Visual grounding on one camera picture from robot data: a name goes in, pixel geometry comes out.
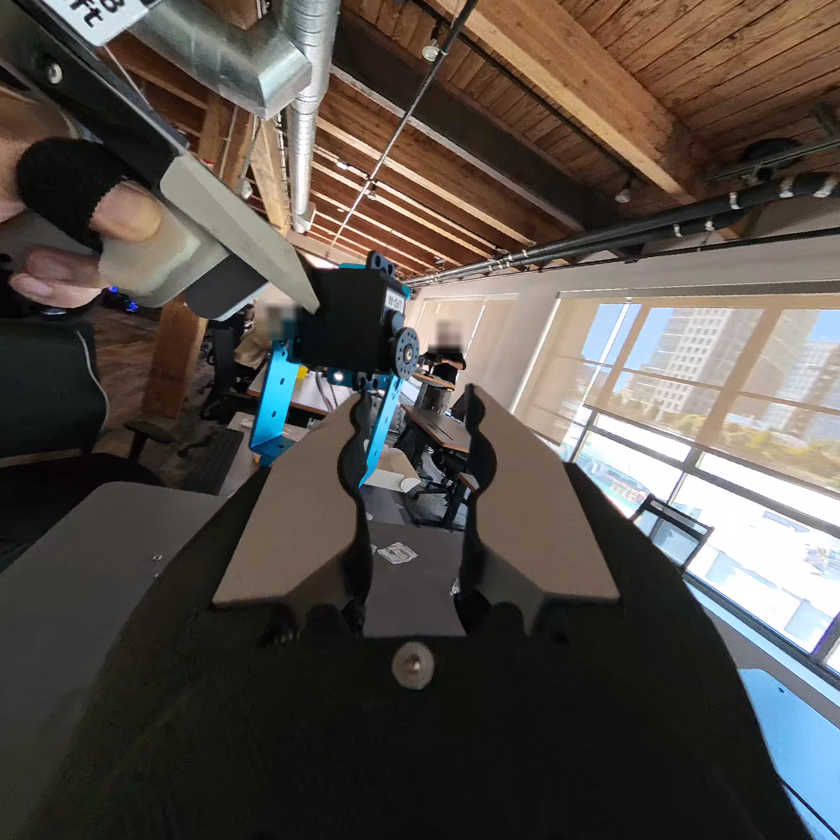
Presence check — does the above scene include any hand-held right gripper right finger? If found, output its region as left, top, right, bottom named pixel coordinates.
left=456, top=384, right=620, bottom=634

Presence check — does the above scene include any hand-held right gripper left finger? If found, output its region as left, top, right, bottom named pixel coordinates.
left=211, top=392, right=375, bottom=636

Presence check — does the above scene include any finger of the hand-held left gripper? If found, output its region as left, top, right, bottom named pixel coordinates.
left=159, top=154, right=322, bottom=324

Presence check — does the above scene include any blue hobby robot arm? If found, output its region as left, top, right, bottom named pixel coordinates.
left=248, top=340, right=406, bottom=492

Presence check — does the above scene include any black servo with blue bracket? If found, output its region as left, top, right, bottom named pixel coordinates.
left=303, top=251, right=422, bottom=392

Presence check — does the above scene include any grey desk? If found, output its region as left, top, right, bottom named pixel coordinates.
left=220, top=413, right=840, bottom=840

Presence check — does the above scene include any wooden side desk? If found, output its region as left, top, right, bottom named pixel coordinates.
left=400, top=402, right=475, bottom=455

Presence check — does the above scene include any person's left hand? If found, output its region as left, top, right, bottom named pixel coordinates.
left=0, top=134, right=165, bottom=311

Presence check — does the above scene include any black keyboard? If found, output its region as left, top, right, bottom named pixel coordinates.
left=182, top=427, right=245, bottom=497

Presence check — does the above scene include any city view window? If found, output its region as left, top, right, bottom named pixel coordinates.
left=512, top=292, right=840, bottom=677

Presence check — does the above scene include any metal ceiling conduit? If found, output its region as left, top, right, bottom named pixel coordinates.
left=327, top=0, right=481, bottom=258

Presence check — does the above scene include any black office chair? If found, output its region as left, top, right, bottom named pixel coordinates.
left=0, top=315, right=178, bottom=572

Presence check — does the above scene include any black ceiling pipe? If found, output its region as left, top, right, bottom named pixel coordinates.
left=400, top=172, right=840, bottom=286

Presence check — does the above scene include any silver air duct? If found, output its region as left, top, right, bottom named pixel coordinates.
left=128, top=0, right=342, bottom=234

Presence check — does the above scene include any black frame chair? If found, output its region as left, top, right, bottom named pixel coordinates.
left=633, top=495, right=714, bottom=572

